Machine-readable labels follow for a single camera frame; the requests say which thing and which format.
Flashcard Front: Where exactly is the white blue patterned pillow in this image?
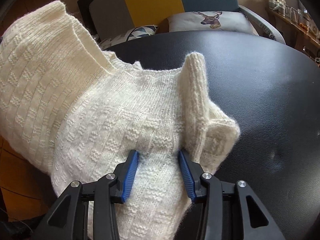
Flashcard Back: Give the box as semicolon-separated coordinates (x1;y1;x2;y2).
99;24;158;50

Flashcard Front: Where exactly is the white deer print pillow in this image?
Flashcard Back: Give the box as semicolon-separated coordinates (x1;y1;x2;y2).
168;11;259;36

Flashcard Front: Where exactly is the cream knitted sweater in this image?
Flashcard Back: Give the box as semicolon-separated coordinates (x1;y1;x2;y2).
1;1;240;239

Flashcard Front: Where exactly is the grey yellow blue sofa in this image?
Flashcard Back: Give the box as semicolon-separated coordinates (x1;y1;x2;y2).
88;0;285;43

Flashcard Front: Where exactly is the cluttered wooden shelf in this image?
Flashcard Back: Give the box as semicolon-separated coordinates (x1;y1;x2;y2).
266;0;319;64

